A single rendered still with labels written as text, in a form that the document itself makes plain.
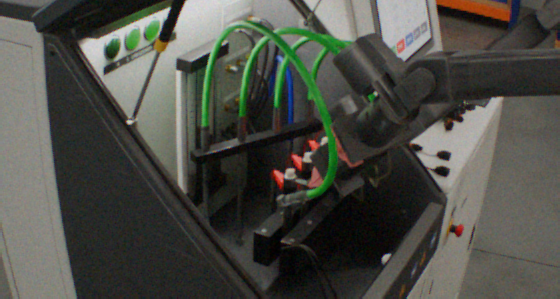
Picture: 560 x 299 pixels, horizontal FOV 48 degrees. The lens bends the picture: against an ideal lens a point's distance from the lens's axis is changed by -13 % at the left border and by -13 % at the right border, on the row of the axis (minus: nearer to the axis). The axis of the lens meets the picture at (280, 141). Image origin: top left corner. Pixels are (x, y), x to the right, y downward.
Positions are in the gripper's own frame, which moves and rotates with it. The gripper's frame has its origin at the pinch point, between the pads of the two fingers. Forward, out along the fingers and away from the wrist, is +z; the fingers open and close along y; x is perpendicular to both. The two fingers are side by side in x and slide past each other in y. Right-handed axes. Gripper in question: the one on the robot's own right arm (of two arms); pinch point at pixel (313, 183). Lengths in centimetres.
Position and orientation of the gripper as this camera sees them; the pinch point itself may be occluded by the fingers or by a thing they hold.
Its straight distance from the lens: 138.8
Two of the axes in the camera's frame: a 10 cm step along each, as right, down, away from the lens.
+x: -6.9, 3.3, -6.5
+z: -5.2, 3.9, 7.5
